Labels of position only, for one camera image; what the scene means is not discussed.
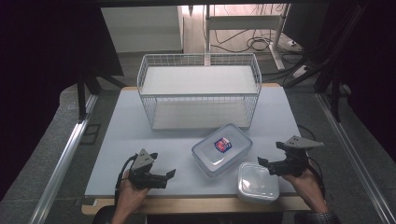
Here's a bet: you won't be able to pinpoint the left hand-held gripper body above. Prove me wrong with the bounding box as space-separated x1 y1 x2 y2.
128 147 168 190

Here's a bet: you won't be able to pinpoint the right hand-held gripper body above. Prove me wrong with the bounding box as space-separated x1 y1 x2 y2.
267 134 325 178

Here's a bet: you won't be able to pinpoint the white square food container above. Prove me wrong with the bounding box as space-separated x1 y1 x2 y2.
237 161 280 205

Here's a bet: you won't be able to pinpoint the clear rectangular food container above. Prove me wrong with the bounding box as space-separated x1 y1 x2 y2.
191 122 254 179

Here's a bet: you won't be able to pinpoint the white wire basket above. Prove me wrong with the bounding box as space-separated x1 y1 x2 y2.
136 52 262 132

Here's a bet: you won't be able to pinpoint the person's left hand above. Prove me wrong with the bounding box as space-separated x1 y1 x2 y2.
116 170 151 216

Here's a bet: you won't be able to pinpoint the person's right hand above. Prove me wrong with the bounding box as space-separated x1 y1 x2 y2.
281 167 329 215

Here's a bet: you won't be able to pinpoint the wooden table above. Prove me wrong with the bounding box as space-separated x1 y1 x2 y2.
81 82 312 217

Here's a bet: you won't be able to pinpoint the black metal stand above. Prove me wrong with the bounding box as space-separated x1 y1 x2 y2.
77 65 127 123
313 62 353 123

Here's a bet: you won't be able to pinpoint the white power strip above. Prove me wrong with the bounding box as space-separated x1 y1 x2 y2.
291 63 311 79

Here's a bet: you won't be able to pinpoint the black curtain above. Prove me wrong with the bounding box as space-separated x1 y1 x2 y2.
323 0 396 155
0 0 124 202

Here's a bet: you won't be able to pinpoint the white cabinet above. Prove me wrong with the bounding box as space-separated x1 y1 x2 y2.
100 6 184 54

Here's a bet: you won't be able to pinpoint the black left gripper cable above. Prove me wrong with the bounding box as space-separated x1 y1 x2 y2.
114 153 138 206

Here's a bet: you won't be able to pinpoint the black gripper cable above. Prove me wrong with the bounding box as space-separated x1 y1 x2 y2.
114 153 138 206
306 156 327 200

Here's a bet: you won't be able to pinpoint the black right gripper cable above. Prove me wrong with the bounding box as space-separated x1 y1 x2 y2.
306 156 327 200

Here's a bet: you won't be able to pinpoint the aluminium rail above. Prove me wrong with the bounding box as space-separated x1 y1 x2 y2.
315 92 396 224
29 93 99 224

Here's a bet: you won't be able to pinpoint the black floor cables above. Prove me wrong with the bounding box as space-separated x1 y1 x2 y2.
210 28 302 54

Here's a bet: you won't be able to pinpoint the white desk frame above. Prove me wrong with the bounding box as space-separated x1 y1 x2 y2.
204 4 292 72

